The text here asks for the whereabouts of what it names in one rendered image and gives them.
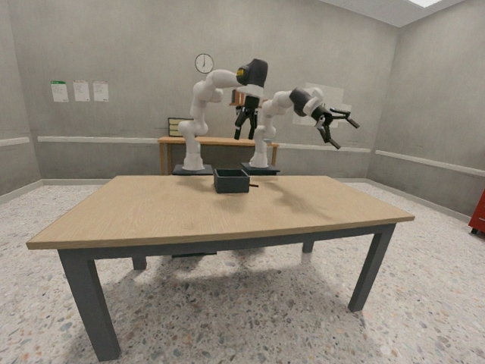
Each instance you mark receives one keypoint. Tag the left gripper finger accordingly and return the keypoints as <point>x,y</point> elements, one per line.
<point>345,115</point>
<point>327,134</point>

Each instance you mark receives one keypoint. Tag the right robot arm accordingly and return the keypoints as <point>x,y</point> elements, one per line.
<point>250,80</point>

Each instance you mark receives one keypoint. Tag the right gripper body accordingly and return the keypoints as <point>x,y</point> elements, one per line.
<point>251,103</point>

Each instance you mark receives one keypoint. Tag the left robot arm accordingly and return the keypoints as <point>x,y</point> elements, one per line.
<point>305,101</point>

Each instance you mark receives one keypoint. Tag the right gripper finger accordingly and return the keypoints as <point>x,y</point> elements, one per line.
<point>254,124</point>
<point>241,119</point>

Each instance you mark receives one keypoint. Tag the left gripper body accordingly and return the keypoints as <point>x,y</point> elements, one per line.
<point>320,110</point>

